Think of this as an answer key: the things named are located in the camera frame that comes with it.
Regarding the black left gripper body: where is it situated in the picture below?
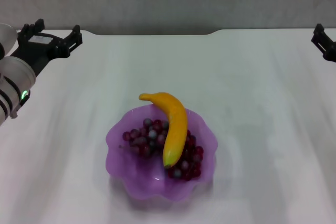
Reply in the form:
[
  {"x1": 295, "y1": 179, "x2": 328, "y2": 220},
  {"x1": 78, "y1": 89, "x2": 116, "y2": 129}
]
[{"x1": 10, "y1": 31, "x2": 71, "y2": 79}]

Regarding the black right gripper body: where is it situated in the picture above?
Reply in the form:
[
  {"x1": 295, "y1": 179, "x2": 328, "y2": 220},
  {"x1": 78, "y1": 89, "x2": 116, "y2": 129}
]
[{"x1": 322, "y1": 40, "x2": 336, "y2": 63}]

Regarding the red grape bunch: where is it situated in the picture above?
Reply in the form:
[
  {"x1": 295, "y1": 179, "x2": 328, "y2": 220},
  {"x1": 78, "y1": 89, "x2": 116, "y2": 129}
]
[{"x1": 118, "y1": 118, "x2": 205, "y2": 182}]

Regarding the yellow banana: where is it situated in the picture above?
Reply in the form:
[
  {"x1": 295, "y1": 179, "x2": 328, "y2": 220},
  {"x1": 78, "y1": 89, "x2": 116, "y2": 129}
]
[{"x1": 138, "y1": 91, "x2": 188, "y2": 169}]

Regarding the purple scalloped plastic bowl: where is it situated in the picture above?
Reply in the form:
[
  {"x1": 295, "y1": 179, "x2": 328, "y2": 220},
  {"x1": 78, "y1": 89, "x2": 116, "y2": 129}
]
[{"x1": 105, "y1": 104, "x2": 219, "y2": 204}]

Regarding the silver cable plug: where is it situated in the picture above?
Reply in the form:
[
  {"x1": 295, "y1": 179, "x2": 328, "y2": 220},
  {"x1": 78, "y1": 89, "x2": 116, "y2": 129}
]
[{"x1": 9, "y1": 102, "x2": 26, "y2": 119}]

